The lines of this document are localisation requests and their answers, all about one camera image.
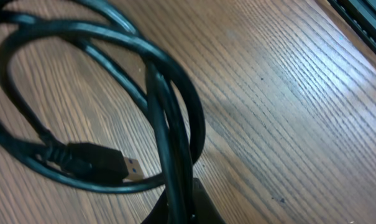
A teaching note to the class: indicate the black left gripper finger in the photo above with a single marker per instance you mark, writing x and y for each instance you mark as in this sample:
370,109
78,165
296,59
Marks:
204,213

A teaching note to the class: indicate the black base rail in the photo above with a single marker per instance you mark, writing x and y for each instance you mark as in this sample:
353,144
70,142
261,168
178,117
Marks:
361,16

